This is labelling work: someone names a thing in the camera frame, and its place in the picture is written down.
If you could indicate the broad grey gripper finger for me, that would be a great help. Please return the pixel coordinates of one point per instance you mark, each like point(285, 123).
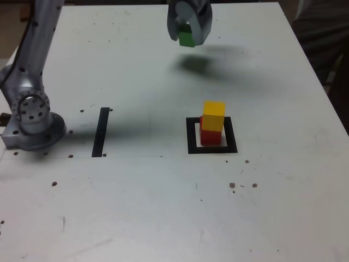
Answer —
point(203, 24)

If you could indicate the yellow cube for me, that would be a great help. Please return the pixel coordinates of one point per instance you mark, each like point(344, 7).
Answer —
point(214, 117)

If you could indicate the green cube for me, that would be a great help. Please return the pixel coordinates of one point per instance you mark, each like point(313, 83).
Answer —
point(186, 38)

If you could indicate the cardboard box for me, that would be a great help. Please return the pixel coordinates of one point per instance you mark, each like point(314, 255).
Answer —
point(26, 12)

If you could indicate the black tape square outline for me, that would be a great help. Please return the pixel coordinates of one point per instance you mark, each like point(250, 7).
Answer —
point(191, 142)

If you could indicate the red cube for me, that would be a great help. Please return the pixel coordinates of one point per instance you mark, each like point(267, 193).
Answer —
point(210, 137)

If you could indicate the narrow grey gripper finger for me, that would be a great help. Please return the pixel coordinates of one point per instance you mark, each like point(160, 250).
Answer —
point(172, 24)

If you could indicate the black tape strip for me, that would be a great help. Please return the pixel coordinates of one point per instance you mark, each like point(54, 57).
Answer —
point(99, 136)

